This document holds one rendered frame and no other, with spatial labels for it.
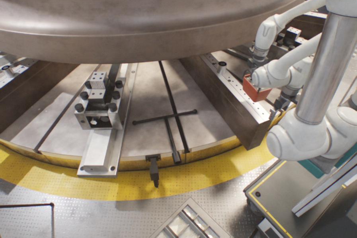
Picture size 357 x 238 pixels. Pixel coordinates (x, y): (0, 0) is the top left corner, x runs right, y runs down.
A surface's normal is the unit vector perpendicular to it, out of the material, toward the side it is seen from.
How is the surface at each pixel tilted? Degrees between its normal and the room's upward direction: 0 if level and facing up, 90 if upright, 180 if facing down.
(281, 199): 0
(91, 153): 0
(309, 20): 90
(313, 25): 90
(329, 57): 84
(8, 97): 90
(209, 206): 0
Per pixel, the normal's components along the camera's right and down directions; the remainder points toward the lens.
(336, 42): -0.68, 0.45
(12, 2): -0.30, 0.69
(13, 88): 0.93, 0.26
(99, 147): 0.00, -0.70
